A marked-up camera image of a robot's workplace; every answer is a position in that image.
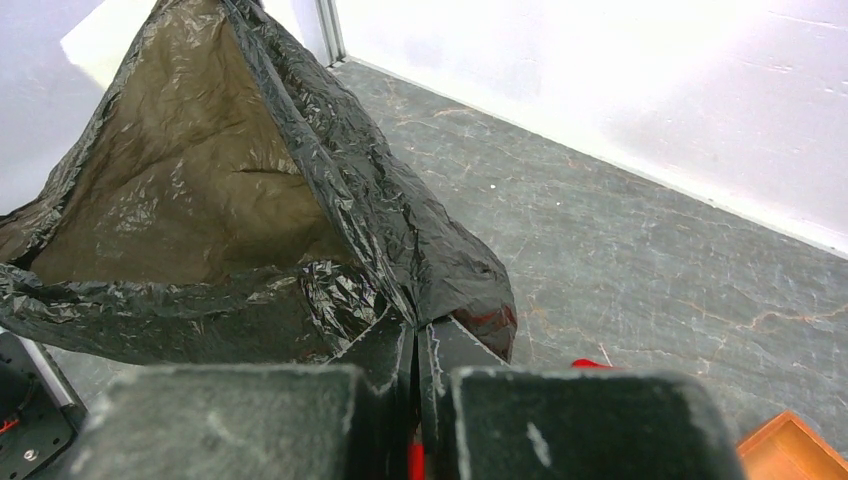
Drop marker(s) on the red cloth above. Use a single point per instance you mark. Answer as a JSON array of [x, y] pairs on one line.
[[584, 363]]

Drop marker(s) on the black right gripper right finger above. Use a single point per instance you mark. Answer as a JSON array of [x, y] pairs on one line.
[[485, 419]]

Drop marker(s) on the black plastic trash bag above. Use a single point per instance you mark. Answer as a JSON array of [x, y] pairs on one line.
[[231, 201]]

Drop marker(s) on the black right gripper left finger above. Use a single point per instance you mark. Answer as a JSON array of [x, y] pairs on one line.
[[346, 419]]

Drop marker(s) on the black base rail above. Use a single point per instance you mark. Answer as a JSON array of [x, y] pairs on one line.
[[41, 414]]

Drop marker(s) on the orange compartment tray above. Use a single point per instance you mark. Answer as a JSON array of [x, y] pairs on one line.
[[785, 447]]

